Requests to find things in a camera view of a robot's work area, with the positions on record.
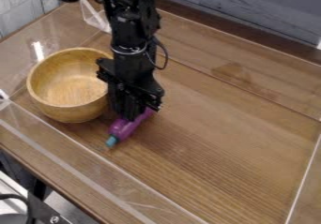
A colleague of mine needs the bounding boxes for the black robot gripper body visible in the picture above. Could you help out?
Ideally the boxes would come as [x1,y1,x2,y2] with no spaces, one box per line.
[95,48,165,112]

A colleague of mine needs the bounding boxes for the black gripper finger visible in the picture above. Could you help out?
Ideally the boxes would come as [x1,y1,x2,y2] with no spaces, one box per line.
[130,93,157,121]
[109,83,131,119]

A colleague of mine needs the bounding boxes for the purple toy eggplant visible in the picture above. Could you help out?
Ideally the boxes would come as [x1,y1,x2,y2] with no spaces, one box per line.
[106,108,154,147]

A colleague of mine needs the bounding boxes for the brown wooden bowl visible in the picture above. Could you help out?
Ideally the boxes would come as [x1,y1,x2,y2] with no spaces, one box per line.
[27,47,111,123]

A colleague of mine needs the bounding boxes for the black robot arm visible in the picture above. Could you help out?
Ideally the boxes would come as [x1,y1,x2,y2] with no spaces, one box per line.
[60,0,165,121]

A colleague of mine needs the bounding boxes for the black cable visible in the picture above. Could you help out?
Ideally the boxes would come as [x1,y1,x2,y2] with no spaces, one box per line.
[145,37,170,71]

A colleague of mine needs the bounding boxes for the clear acrylic corner bracket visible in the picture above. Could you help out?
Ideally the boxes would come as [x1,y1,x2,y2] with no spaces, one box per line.
[80,0,111,34]

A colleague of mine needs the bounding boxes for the clear acrylic tray wall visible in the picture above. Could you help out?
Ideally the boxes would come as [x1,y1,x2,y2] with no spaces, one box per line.
[0,2,321,224]

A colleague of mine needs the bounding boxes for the black metal table bracket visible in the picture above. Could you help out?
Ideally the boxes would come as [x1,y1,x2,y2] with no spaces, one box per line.
[28,193,72,224]

